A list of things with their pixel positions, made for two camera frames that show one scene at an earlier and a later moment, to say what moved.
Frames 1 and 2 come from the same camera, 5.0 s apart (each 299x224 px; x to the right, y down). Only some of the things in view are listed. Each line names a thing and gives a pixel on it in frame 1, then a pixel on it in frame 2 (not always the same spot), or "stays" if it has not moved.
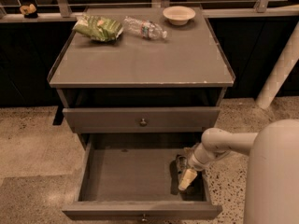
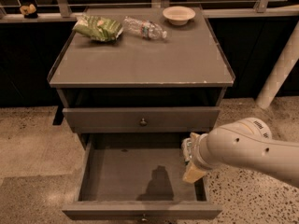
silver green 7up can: (181, 161) to (186, 148)
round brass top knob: (143, 123) stays
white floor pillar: (279, 72) stays
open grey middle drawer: (133, 177) stays
